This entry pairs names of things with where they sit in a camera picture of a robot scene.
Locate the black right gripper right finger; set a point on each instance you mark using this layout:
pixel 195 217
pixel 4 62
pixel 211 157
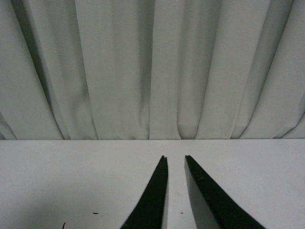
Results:
pixel 212 207

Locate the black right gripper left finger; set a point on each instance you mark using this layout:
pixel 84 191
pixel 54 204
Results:
pixel 151 211

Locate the grey pleated curtain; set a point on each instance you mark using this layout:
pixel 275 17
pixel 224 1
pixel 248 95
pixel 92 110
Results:
pixel 152 69

